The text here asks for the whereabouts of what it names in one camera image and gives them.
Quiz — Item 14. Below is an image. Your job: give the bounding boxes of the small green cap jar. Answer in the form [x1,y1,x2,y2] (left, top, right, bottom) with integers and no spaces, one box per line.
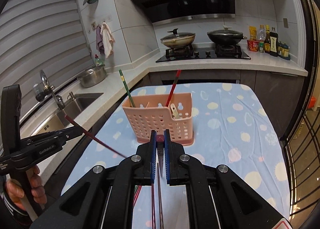
[259,41,264,53]

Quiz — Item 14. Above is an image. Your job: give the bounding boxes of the dark red chopstick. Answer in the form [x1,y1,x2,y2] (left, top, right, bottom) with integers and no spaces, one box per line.
[64,114,128,159]

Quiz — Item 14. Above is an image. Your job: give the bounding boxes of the green dish soap bottle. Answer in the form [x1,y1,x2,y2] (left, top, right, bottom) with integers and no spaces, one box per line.
[95,54,104,66]

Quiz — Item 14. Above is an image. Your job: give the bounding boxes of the stainless steel bowl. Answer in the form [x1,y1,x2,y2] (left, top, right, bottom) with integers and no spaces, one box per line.
[77,65,107,88]

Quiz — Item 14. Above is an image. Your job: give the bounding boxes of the red instant noodle cup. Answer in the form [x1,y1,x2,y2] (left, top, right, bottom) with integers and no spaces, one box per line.
[247,40,259,52]

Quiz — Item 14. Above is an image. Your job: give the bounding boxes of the stainless steel sink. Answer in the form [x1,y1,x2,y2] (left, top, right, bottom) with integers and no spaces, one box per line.
[20,92,103,138]

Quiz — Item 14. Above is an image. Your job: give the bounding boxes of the brown wooden chopstick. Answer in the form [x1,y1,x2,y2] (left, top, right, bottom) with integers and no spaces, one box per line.
[151,184,156,229]

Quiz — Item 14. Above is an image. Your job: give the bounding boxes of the person's left hand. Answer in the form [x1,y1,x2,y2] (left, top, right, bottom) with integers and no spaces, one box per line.
[5,166,47,211]

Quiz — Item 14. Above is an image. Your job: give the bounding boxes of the black gas cooktop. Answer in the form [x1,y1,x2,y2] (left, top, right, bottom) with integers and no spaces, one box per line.
[156,44,251,63]

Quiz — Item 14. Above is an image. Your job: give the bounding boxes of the pink perforated utensil holder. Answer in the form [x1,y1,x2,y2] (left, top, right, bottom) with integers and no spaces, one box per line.
[121,93,194,146]

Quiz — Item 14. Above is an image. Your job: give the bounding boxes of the dark soy sauce bottle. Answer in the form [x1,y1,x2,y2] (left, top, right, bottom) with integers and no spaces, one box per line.
[264,25,271,54]

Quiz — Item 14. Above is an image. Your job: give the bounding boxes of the beige wok with lid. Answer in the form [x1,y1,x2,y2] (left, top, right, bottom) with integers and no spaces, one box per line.
[161,28,196,49]

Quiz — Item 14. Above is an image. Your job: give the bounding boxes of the blue planet pattern tablecloth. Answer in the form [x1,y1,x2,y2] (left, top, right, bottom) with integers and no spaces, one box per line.
[64,83,290,228]

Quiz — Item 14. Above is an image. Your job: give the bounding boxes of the green chopstick on table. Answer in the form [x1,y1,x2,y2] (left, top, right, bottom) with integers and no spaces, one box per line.
[133,185,140,206]

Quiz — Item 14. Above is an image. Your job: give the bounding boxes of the black frying pan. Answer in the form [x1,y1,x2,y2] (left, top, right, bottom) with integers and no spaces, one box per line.
[207,26,247,46]

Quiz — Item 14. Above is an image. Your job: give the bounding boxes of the purple hanging cloth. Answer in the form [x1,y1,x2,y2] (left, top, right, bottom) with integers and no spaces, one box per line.
[96,25,104,54]

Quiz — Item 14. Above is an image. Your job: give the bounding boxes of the maroon chopstick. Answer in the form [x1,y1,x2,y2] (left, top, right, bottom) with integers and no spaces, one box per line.
[157,154,164,229]

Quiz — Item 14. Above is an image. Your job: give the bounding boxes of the small teal jar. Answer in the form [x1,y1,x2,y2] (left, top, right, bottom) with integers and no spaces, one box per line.
[278,42,291,61]

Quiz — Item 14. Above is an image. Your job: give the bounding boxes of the black vinegar bottle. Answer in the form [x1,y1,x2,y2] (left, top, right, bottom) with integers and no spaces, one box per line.
[270,27,279,57]

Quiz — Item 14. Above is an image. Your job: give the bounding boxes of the white pink hanging towel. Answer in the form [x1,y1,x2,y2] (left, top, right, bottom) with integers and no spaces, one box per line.
[100,22,115,59]

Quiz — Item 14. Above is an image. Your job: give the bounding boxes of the white window blind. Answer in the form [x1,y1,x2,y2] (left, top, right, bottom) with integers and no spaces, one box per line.
[1,0,93,116]

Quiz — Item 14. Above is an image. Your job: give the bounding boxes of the yellow seasoning packet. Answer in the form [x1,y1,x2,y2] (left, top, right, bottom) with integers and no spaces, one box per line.
[249,26,257,41]

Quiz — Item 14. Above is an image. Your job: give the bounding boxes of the red chopstick on table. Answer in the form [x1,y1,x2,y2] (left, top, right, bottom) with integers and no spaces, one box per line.
[132,184,143,207]

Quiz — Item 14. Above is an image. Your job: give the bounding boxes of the chrome kitchen faucet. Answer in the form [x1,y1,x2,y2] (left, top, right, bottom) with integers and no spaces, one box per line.
[33,70,65,110]

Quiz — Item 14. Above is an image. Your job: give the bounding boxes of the green chopstick in holder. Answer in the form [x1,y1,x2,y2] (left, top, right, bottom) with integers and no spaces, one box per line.
[119,69,136,107]

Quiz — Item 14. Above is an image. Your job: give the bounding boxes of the clear plastic bottle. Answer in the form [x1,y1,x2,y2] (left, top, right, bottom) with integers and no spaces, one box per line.
[257,24,266,42]

